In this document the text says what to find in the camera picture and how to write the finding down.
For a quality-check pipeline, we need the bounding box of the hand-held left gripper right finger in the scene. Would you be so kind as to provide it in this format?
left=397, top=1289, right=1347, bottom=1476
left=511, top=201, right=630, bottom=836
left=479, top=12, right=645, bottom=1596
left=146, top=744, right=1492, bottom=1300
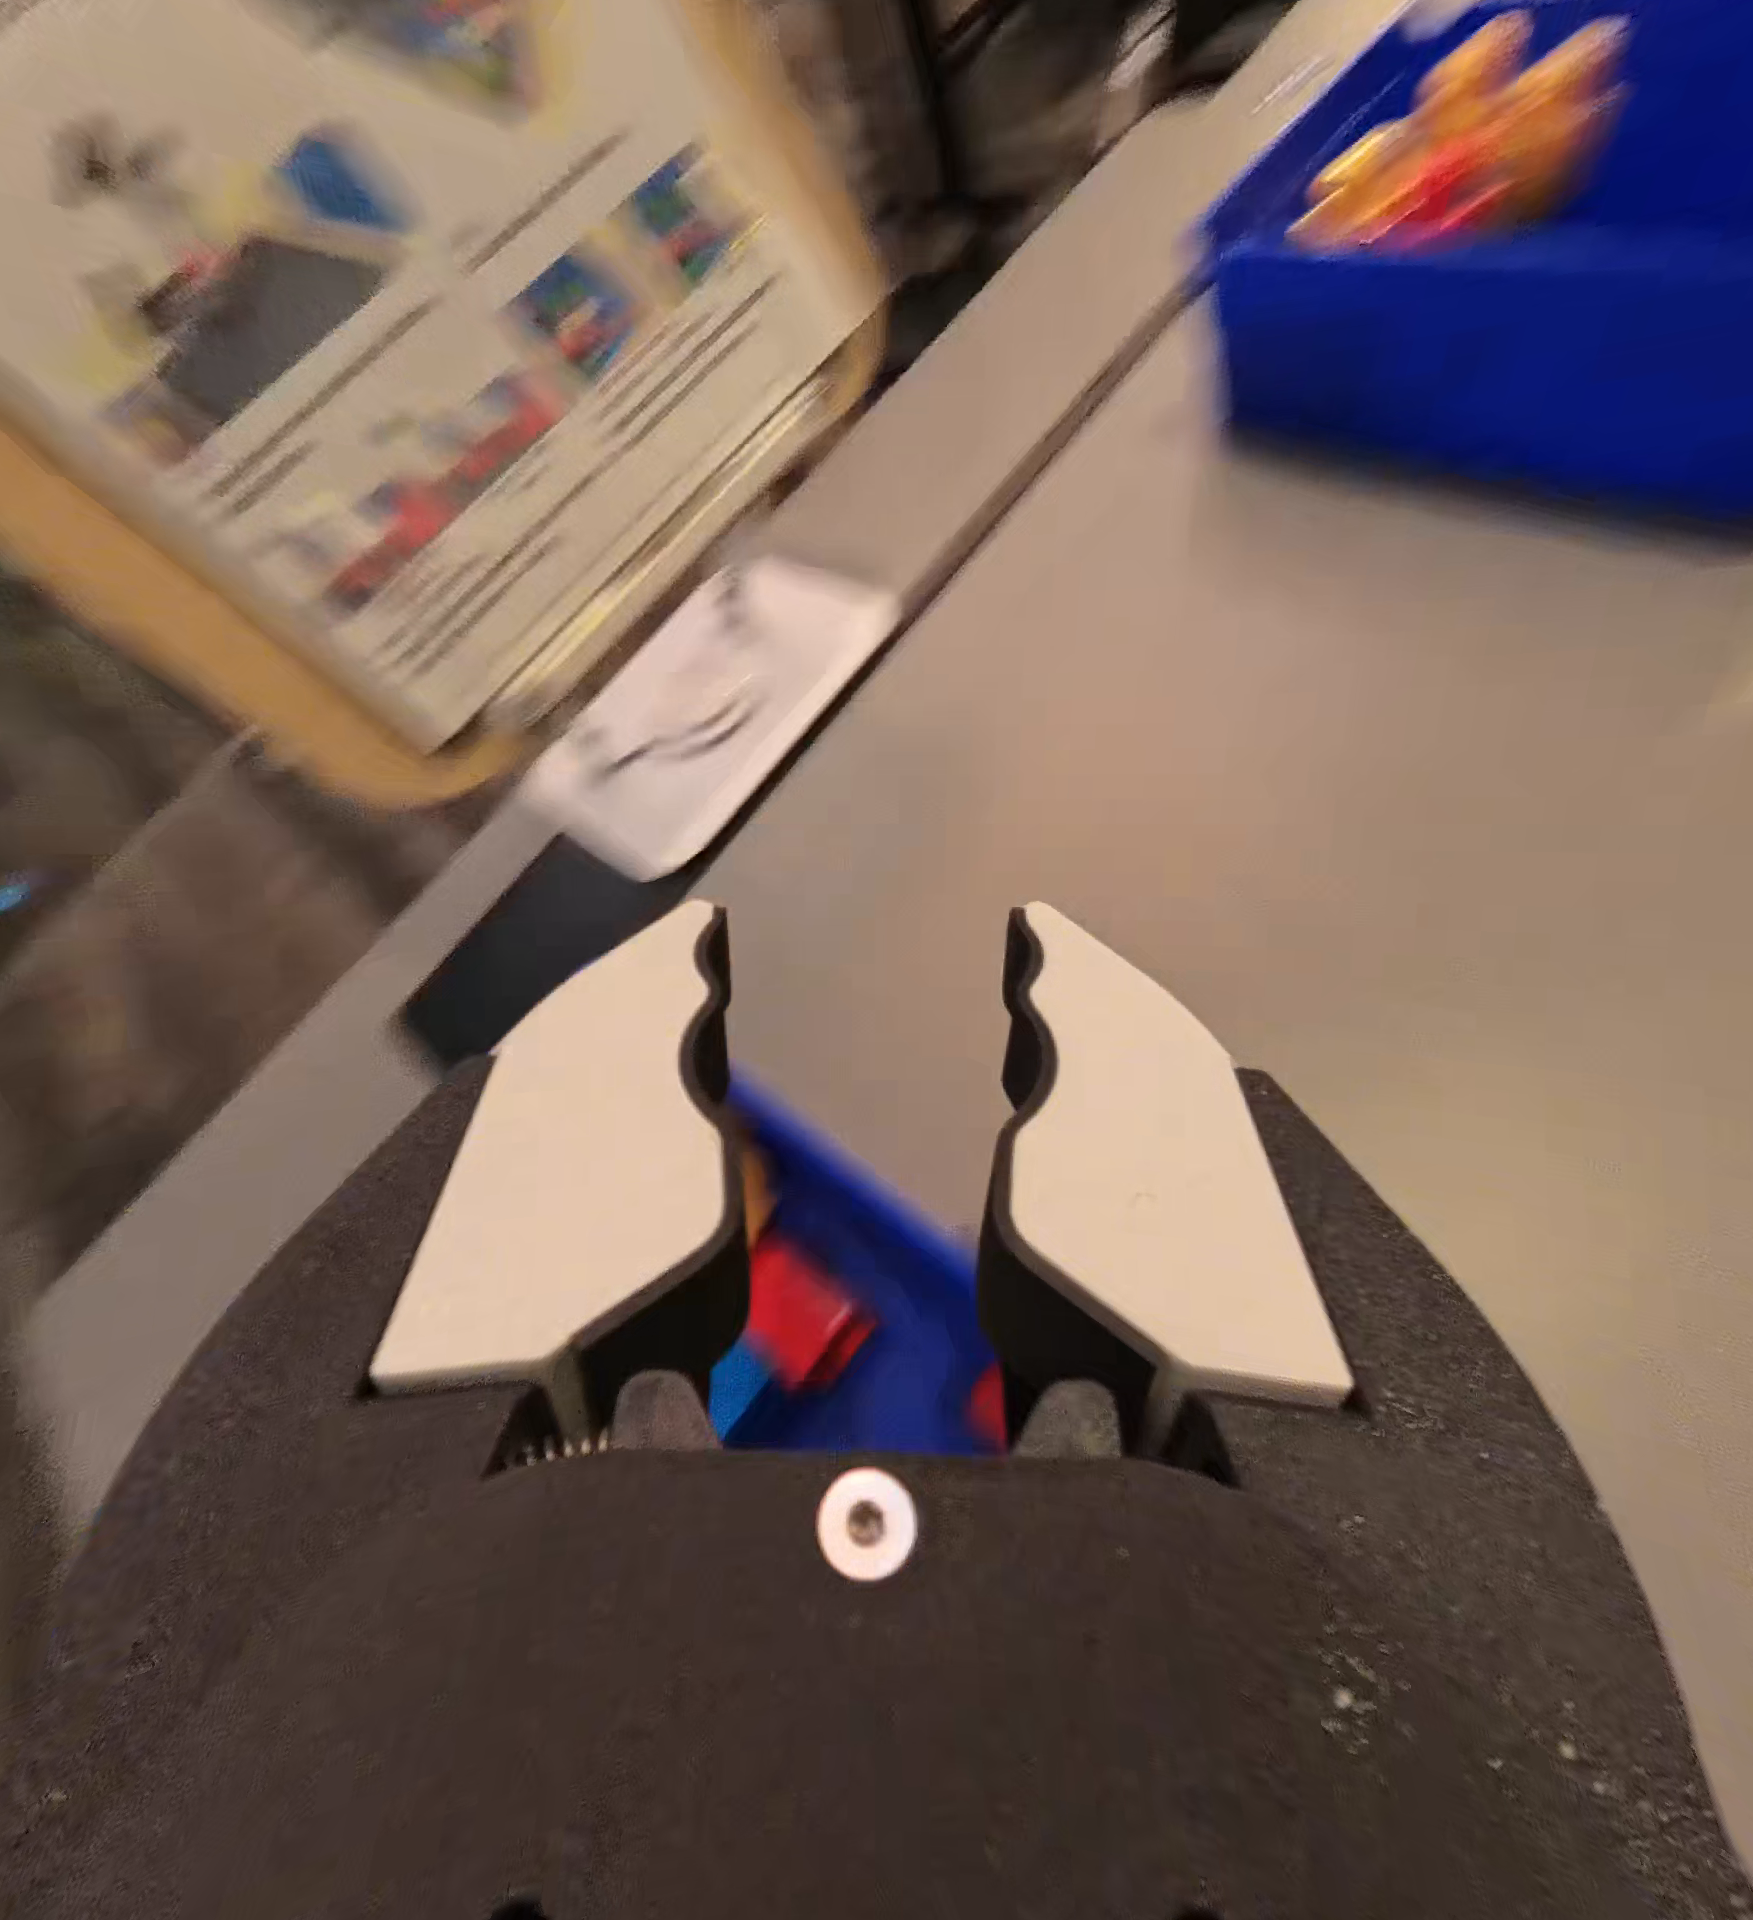
left=978, top=900, right=1356, bottom=1417

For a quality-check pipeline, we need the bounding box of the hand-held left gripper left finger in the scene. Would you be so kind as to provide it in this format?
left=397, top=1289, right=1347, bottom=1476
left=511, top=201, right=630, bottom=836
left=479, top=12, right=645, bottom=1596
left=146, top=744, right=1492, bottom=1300
left=372, top=900, right=752, bottom=1443

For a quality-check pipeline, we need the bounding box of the blue mega block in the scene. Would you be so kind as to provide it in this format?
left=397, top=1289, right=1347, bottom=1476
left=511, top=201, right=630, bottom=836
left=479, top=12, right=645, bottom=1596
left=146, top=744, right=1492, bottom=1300
left=707, top=1332, right=789, bottom=1451

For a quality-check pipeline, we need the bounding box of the blue plastic bin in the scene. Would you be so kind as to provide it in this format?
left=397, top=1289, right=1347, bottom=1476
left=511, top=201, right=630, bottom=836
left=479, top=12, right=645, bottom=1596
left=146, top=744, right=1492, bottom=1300
left=1189, top=0, right=1753, bottom=527
left=559, top=956, right=1010, bottom=1456

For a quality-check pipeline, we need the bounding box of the group of mega blocks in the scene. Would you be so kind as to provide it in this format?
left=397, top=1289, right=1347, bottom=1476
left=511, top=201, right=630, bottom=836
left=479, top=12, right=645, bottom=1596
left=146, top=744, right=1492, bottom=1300
left=1284, top=4, right=1638, bottom=249

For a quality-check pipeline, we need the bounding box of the instruction sheet board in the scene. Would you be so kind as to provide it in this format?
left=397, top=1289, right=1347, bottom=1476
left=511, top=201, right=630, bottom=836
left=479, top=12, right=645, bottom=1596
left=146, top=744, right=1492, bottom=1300
left=0, top=0, right=895, bottom=811

